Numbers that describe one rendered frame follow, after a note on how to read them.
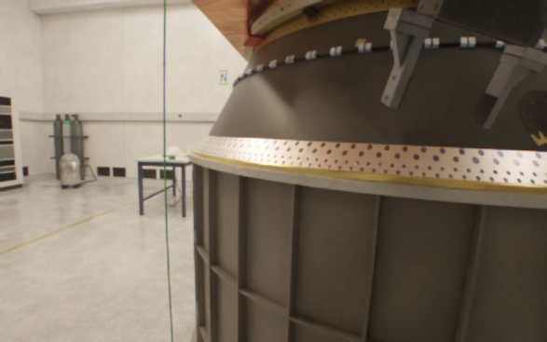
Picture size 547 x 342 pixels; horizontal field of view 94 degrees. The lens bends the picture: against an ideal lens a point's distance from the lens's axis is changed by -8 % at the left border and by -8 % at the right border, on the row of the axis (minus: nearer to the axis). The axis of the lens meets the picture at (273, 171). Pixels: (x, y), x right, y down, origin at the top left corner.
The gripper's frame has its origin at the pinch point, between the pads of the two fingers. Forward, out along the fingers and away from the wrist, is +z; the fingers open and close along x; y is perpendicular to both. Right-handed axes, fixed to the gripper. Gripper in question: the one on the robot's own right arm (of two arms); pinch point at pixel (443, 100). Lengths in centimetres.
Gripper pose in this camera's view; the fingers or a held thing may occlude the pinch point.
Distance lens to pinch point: 40.5
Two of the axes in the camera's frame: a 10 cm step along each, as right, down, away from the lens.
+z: -1.9, 8.5, 5.0
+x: 9.8, 1.4, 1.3
